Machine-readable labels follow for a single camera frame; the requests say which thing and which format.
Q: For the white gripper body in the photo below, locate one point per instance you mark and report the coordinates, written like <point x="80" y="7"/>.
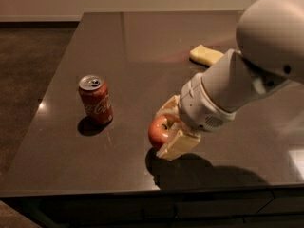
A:
<point x="199" y="106"/>

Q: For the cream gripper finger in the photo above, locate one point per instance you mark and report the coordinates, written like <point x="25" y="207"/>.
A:
<point x="181" y="139"/>
<point x="170" y="107"/>

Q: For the red apple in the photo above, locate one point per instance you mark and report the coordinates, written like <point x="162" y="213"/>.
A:
<point x="159" y="130"/>

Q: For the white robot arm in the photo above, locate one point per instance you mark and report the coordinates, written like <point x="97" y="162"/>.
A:
<point x="270" y="54"/>

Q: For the yellow sponge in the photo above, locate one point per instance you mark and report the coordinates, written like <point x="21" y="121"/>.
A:
<point x="204" y="56"/>

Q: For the red Coca-Cola can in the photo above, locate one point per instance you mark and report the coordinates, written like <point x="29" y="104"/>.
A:
<point x="93" y="91"/>

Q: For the dark cabinet drawer front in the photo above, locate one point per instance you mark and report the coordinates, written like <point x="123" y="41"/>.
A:
<point x="155" y="205"/>

